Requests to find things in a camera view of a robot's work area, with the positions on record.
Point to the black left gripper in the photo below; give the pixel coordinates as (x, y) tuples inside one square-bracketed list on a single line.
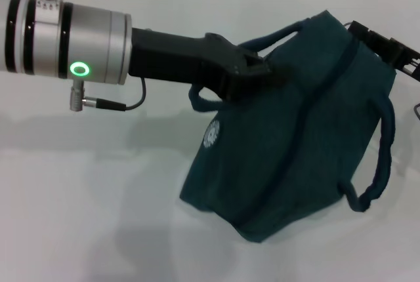
[(183, 60)]

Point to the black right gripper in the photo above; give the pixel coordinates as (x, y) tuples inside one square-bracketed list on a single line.
[(407, 55)]

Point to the dark teal insulated lunch bag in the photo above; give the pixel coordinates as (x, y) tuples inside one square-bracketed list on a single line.
[(295, 151)]

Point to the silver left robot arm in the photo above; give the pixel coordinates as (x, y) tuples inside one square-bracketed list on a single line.
[(62, 41)]

